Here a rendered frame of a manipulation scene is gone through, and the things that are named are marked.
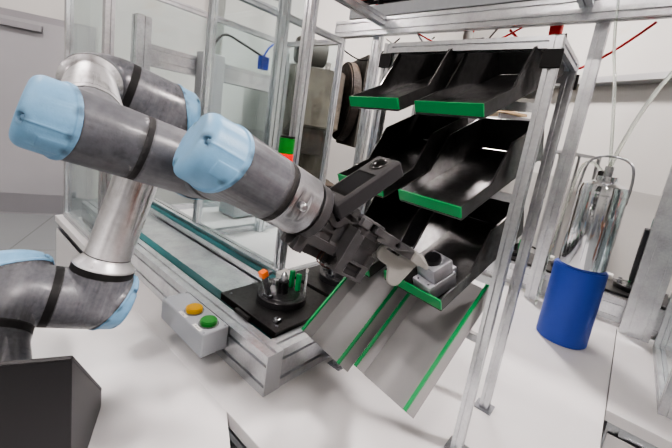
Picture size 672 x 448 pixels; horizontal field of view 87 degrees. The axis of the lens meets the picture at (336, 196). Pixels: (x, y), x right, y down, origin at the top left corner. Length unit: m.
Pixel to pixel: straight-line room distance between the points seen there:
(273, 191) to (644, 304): 1.58
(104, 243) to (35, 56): 4.40
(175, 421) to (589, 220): 1.26
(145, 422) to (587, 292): 1.27
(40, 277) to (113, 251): 0.12
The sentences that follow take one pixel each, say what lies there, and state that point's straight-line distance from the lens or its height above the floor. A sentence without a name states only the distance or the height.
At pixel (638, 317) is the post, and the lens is 1.79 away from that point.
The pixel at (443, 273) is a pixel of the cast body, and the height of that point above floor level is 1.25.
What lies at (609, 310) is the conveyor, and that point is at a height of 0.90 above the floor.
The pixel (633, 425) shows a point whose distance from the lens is 1.28.
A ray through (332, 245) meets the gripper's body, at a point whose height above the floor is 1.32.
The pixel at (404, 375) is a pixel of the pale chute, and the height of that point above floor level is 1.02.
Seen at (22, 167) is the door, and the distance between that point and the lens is 5.27.
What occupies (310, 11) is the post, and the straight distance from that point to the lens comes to 1.20.
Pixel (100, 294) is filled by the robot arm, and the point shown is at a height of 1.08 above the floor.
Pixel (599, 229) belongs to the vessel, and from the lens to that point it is 1.40.
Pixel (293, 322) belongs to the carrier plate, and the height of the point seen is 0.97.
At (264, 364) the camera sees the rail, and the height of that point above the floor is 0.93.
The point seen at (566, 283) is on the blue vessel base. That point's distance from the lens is 1.43.
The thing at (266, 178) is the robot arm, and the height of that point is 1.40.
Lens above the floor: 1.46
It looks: 11 degrees down
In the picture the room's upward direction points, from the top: 9 degrees clockwise
